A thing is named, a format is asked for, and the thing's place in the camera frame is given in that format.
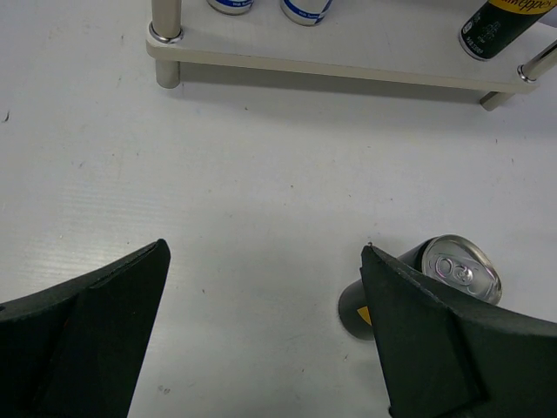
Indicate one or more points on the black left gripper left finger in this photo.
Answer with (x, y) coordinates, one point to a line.
(76, 349)

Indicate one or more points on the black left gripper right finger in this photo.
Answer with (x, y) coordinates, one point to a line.
(446, 354)

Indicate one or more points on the black yellow tonic can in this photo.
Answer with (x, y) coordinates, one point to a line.
(450, 259)
(497, 23)

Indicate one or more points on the blue silver energy drink can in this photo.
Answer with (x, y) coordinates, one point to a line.
(305, 12)

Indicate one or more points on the white two-tier shelf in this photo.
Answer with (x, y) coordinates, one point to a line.
(411, 42)

